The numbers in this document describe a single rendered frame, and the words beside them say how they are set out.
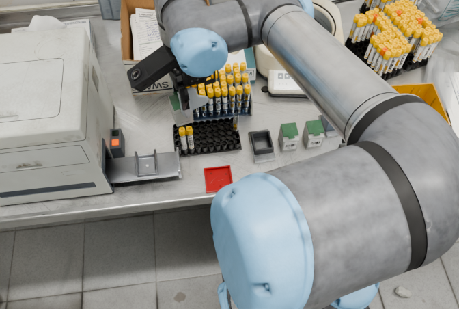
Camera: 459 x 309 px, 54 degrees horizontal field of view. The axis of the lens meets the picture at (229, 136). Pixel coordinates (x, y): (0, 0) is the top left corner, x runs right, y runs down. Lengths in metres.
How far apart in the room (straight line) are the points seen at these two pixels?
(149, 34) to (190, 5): 0.68
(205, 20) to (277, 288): 0.43
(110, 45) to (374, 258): 1.19
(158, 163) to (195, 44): 0.54
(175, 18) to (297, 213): 0.42
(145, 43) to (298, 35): 0.80
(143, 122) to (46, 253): 1.04
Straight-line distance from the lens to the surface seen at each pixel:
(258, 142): 1.17
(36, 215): 1.19
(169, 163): 1.12
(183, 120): 0.99
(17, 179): 1.09
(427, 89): 1.30
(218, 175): 1.14
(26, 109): 0.96
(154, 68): 0.85
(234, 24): 0.67
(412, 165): 0.38
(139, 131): 1.23
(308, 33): 0.59
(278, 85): 1.25
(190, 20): 0.66
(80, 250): 2.08
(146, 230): 2.04
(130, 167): 1.13
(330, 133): 1.22
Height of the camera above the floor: 1.89
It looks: 58 degrees down
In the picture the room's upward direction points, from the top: straight up
